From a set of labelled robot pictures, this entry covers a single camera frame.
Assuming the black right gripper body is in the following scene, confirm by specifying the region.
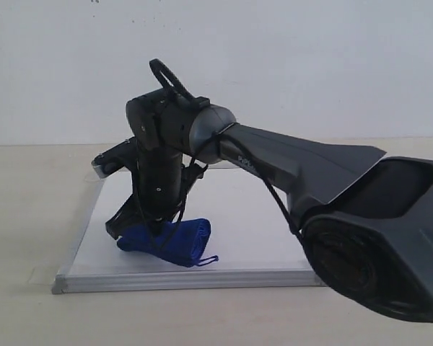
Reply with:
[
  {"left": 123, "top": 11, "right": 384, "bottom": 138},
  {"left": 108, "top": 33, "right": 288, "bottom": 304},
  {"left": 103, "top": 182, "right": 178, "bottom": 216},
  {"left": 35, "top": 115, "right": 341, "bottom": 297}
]
[{"left": 126, "top": 89, "right": 206, "bottom": 219}]

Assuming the black braided cable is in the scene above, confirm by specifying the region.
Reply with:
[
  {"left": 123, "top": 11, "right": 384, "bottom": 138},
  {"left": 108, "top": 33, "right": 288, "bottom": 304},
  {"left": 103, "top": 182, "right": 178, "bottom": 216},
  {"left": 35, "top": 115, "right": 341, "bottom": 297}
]
[{"left": 136, "top": 59, "right": 307, "bottom": 253}]

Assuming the clear tape near left corner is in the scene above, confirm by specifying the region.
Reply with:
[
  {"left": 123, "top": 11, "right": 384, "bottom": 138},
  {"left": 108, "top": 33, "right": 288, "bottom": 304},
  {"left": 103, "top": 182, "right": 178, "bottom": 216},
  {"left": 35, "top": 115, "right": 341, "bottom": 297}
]
[{"left": 27, "top": 265, "right": 68, "bottom": 288}]

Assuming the clear tape far left corner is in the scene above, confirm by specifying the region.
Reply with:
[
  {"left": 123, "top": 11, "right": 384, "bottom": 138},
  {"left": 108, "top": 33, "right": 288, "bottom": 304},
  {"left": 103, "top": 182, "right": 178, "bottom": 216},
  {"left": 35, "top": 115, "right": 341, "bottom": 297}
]
[{"left": 84, "top": 172, "right": 104, "bottom": 183}]

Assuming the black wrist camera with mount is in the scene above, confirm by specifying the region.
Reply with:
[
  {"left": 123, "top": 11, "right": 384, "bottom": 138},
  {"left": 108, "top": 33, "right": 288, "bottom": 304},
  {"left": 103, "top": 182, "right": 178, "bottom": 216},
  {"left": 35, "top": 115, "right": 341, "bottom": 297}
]
[{"left": 91, "top": 137, "right": 137, "bottom": 179}]

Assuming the white board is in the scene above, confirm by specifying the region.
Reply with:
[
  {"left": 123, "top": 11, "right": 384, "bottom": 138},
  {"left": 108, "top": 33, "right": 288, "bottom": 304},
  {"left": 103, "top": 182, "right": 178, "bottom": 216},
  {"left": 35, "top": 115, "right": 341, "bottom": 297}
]
[{"left": 52, "top": 168, "right": 321, "bottom": 294}]

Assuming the blue cloth eraser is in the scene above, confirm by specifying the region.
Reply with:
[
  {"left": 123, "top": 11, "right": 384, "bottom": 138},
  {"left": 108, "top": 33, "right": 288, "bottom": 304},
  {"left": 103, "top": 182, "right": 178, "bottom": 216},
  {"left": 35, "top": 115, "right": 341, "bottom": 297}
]
[{"left": 116, "top": 218, "right": 219, "bottom": 267}]

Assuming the clear tape corner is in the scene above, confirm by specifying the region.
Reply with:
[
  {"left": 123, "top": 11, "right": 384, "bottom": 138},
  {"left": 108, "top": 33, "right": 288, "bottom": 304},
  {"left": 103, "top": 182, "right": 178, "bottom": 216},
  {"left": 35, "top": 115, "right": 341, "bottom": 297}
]
[
  {"left": 27, "top": 265, "right": 68, "bottom": 288},
  {"left": 84, "top": 172, "right": 104, "bottom": 183}
]

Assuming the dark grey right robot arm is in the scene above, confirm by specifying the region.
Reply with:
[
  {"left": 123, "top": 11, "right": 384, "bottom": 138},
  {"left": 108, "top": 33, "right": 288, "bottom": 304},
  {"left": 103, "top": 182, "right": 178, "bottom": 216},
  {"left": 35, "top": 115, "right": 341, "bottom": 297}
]
[{"left": 92, "top": 90, "right": 433, "bottom": 323}]

